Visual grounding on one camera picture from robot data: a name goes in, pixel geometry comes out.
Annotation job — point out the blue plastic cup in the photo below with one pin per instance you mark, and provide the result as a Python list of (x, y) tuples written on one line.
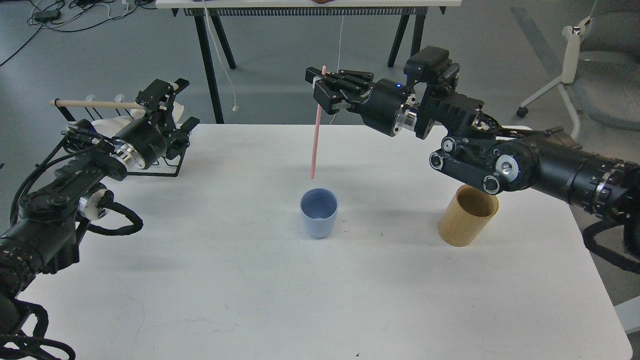
[(319, 209)]

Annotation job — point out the background black-legged table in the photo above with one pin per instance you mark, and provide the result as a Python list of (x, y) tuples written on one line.
[(254, 51)]

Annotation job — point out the white cup on rack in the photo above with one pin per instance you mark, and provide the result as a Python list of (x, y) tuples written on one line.
[(174, 111)]

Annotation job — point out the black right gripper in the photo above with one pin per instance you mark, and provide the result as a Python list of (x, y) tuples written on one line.
[(389, 108)]

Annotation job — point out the black wire cup rack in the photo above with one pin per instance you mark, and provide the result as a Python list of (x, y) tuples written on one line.
[(161, 168)]

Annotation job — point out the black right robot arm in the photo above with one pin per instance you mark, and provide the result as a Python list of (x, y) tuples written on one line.
[(483, 154)]

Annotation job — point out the white mug on rack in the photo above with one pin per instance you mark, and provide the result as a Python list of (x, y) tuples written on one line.
[(109, 127)]

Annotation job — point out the bamboo cylinder holder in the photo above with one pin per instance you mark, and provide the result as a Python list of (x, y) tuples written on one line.
[(467, 214)]

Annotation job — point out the pink chopstick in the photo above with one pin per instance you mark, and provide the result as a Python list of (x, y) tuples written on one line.
[(315, 143)]

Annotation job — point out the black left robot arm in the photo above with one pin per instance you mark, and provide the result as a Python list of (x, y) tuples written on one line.
[(64, 198)]

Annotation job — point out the grey office chair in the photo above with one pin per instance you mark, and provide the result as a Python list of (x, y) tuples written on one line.
[(600, 70)]

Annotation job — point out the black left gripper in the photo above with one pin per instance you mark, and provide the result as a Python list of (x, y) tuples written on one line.
[(141, 143)]

